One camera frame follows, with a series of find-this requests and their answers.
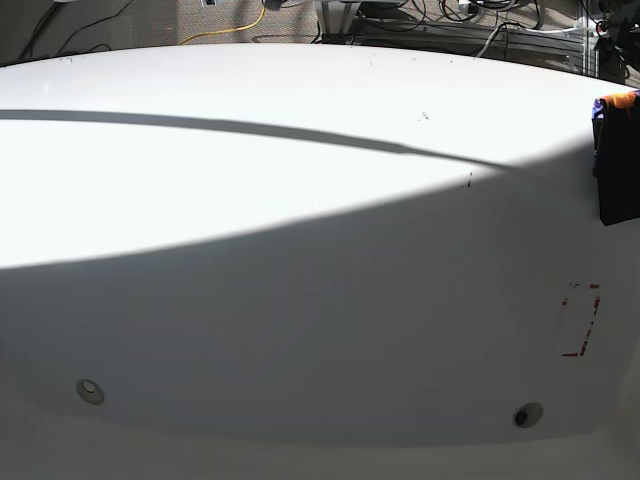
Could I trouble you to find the yellow cable on floor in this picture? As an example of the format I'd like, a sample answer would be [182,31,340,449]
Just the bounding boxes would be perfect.
[179,0,266,46]

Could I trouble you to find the black printed t-shirt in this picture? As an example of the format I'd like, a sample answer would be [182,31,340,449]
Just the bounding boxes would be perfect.
[592,90,639,226]

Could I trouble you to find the right table grommet hole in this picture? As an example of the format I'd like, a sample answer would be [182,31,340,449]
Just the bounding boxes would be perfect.
[512,403,544,429]

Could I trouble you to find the red tape rectangle marking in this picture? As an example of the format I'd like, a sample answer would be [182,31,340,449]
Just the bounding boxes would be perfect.
[556,283,601,358]

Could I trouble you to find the left table grommet hole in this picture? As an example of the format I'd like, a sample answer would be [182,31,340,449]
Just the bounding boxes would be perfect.
[76,379,105,406]

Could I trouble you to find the table grommet hole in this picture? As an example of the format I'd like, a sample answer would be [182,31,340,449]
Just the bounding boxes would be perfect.
[512,403,544,429]
[76,379,105,406]

